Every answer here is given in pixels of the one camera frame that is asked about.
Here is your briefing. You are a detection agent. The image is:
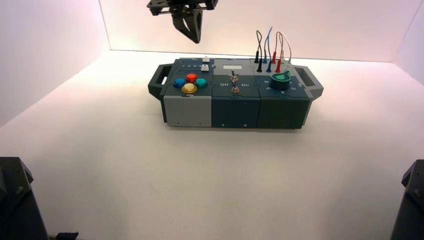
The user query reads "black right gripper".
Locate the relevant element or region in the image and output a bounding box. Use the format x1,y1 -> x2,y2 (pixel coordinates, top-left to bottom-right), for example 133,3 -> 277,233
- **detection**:
147,0 -> 220,45

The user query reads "yellow push button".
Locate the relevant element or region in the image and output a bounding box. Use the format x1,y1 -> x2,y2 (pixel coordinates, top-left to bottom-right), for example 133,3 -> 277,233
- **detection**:
181,83 -> 199,95

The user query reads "teal and grey control box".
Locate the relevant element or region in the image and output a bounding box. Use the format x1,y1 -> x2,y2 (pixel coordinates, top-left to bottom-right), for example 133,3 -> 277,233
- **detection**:
147,57 -> 325,130

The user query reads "green rotary selector knob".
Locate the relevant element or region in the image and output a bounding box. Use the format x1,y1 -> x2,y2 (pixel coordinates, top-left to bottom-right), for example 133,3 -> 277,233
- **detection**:
269,72 -> 293,91

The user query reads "black patch cable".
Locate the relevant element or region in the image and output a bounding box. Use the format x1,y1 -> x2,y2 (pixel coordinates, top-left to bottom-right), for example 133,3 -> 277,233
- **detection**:
254,30 -> 264,73

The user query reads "blue patch cable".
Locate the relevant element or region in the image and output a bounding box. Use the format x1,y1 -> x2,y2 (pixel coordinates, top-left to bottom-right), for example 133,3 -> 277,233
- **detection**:
263,26 -> 274,74

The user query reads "red patch cable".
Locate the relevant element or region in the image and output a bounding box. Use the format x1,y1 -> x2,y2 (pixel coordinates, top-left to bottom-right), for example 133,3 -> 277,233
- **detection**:
272,31 -> 284,74

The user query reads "white patch cable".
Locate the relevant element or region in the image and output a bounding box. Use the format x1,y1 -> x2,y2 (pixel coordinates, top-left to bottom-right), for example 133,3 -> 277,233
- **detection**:
279,32 -> 293,70

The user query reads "black mount plate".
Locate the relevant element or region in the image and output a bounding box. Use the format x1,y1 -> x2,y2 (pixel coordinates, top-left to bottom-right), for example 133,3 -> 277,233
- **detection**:
48,232 -> 80,240

